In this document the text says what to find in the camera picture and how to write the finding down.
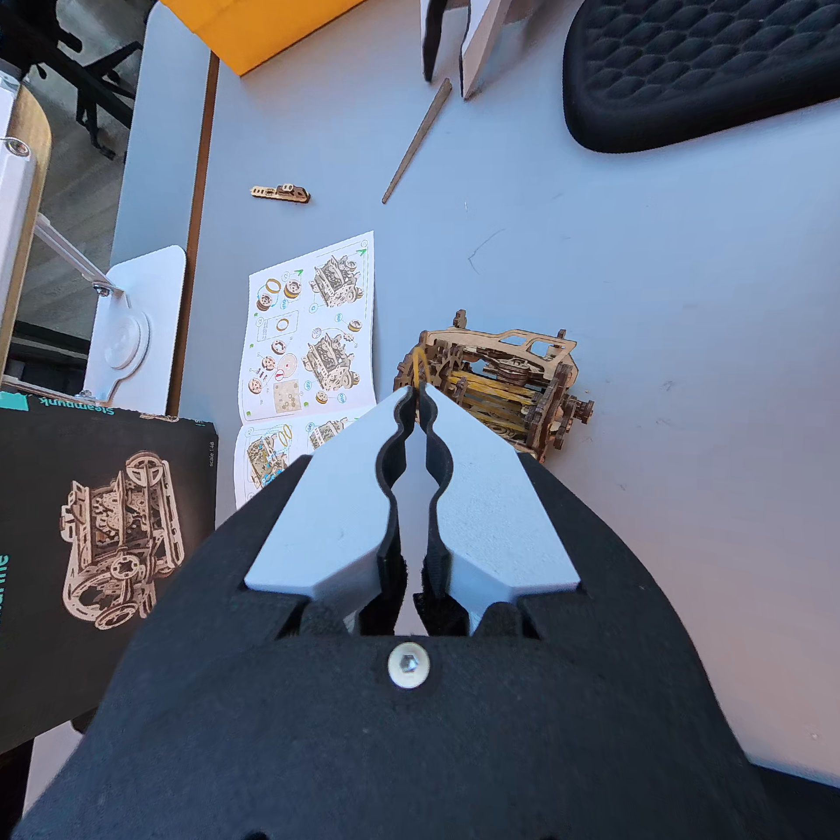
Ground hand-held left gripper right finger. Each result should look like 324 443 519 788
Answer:
419 384 582 636

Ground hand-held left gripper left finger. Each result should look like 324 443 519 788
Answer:
244 386 418 636

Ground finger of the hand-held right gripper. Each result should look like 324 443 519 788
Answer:
422 0 454 84
459 0 514 101

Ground thin wooden stick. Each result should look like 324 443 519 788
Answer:
382 77 454 204

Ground wooden mechanical model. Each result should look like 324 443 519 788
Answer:
394 310 595 463

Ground black model kit box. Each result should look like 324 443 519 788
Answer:
0 392 219 756

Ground yellow plastic bin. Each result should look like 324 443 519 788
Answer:
159 0 368 77

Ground illustrated instruction booklet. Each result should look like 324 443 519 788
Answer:
234 231 378 509

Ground black honeycomb pad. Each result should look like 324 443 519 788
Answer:
562 0 840 155

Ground white stand base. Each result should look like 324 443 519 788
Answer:
83 245 188 408

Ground black office chair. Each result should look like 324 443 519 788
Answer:
0 0 155 161

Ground metal stand rod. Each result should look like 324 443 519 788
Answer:
34 213 129 298

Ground white wood-edged panel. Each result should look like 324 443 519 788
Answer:
0 62 53 382

